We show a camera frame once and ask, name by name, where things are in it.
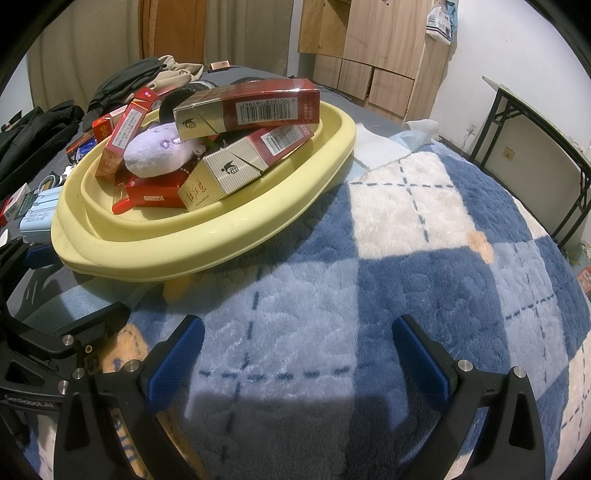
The black folding table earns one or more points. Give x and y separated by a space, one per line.
545 138

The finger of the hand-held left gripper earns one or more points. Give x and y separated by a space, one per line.
39 254
97 321

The black clothing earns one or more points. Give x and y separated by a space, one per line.
32 134

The yellow plastic basin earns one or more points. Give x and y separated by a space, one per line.
258 230

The slim red box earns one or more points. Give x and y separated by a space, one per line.
122 136

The yellow wall socket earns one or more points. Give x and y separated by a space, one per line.
508 153

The wooden door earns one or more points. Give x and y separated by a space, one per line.
173 27

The red and gold carton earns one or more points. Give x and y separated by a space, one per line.
277 110
244 161

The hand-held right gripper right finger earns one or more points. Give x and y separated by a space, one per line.
422 364

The crumpled white cloth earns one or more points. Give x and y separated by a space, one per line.
421 124

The wooden wardrobe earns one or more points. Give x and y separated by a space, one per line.
383 41

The black round tin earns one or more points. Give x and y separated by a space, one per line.
178 104
203 85

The pale purple plush toy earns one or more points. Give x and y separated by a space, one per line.
154 152

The red item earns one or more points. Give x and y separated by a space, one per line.
584 279

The white wall socket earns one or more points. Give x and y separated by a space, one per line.
471 128

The blue checked fleece blanket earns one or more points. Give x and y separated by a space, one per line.
415 277

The white hanging bag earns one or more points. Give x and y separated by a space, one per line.
441 21

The light blue cloth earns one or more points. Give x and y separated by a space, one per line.
415 140

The beige cloth bag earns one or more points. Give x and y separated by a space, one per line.
178 69

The long red box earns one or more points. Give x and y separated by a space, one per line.
83 143

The black round item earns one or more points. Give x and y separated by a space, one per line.
249 81

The white and dark box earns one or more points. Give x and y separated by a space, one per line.
14 205

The light blue box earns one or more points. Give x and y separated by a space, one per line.
41 212

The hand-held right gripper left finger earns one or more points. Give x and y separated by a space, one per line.
173 364

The beige curtain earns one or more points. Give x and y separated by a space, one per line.
83 46

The white towel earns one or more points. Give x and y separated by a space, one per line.
376 147

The small copper box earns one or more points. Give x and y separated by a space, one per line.
219 65

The dark green clothing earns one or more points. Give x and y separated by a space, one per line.
129 78

